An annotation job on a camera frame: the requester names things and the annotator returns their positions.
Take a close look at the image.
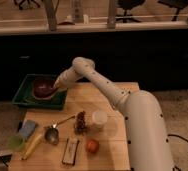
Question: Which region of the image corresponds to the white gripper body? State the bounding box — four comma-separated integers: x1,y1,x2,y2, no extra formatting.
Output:
53,71,75,91

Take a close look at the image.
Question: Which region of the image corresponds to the dark maroon bowl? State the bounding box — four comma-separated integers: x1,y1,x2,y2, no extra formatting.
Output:
32,77,56,97

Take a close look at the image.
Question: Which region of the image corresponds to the red-orange bowl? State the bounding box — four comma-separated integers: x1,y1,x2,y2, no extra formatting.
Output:
33,94,55,101

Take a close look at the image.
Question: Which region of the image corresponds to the green plastic tray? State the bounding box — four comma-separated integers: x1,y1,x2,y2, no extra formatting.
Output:
12,74,67,110

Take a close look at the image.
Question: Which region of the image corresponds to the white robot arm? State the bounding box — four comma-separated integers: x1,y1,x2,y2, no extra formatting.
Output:
54,57,175,171

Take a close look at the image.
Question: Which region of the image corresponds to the brown pine cone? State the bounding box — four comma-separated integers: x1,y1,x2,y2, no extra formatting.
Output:
74,111,87,134

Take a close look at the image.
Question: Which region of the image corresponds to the white cup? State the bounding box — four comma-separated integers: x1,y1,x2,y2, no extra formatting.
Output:
92,110,108,129

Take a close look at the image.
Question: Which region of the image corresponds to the metal measuring scoop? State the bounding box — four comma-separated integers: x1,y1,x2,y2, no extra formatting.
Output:
44,116,75,145

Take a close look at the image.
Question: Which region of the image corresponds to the blue sponge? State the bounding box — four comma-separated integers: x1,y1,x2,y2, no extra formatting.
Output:
19,120,38,141

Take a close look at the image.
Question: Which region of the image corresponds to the orange fruit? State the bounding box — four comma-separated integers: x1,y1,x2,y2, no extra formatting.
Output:
86,139,100,154

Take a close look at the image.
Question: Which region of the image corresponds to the green plastic cup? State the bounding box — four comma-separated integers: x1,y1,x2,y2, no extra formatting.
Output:
7,134,25,151

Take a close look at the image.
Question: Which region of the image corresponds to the black chair left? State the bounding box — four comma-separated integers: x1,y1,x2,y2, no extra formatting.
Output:
13,0,41,10

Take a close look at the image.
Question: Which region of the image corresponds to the black office chair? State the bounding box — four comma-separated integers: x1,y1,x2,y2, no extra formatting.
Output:
116,0,145,23

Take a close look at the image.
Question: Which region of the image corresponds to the black chair right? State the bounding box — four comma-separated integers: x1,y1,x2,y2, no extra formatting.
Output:
158,0,188,21

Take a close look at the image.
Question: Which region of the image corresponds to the black cable right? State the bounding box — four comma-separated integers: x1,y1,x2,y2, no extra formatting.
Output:
167,133,188,171

